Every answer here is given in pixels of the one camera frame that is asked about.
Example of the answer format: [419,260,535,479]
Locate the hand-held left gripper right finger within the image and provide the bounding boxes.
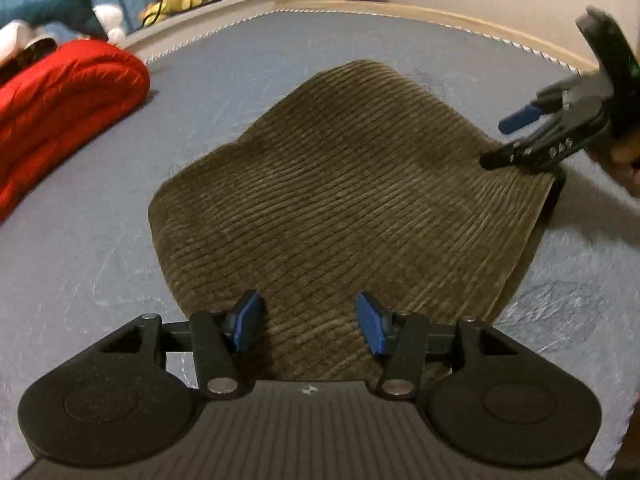
[355,291,522,402]

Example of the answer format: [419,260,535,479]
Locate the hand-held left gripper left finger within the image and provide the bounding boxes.
[97,290,263,402]

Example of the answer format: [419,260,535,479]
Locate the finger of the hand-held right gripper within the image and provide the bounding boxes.
[479,130,576,171]
[498,77,583,135]

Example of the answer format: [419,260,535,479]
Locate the olive corduroy pants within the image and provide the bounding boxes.
[147,59,568,383]

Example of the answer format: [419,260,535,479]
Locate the person's right hand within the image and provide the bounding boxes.
[589,122,640,193]

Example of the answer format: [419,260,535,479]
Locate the grey quilted mattress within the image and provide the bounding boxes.
[0,10,640,480]

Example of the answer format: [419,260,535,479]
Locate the red folded quilt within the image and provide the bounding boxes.
[0,40,152,222]

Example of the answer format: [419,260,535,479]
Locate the white window sill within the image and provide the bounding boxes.
[122,0,303,63]

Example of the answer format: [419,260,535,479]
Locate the yellow duck plush toy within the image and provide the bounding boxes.
[140,0,207,27]

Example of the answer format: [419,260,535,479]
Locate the white round plush toy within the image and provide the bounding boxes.
[92,4,126,45]

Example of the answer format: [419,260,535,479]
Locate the folded white blanket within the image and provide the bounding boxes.
[0,20,41,61]

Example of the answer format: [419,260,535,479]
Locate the wooden bed frame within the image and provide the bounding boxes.
[275,0,601,73]

